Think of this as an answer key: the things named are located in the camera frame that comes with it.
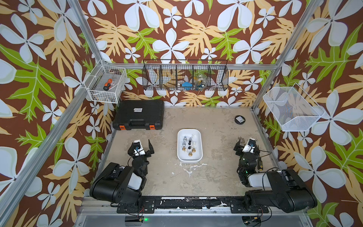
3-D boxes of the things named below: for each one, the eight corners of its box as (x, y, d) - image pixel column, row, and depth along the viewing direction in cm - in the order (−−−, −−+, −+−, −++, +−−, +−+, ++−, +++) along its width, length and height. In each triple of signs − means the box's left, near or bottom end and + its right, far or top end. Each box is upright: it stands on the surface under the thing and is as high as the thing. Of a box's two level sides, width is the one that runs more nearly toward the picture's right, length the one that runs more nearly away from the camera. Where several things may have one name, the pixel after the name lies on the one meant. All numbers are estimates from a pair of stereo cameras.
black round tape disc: (235, 124, 112) (236, 122, 110) (233, 117, 117) (234, 115, 115) (245, 124, 112) (246, 122, 110) (242, 117, 117) (243, 115, 115)
